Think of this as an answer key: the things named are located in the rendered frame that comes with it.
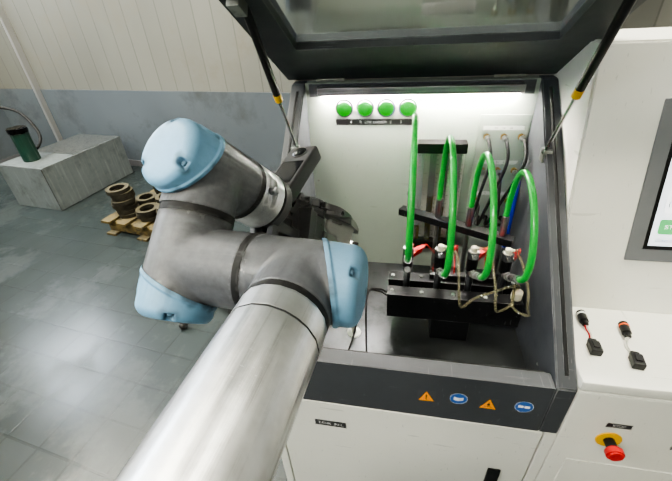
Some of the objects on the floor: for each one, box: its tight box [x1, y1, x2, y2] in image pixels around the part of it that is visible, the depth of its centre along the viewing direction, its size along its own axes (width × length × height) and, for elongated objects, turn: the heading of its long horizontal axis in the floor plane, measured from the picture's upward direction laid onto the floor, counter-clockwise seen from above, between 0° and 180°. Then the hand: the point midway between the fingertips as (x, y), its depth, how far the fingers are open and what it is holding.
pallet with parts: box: [101, 183, 162, 242], centre depth 346 cm, size 83×122×43 cm
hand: (335, 227), depth 65 cm, fingers open, 7 cm apart
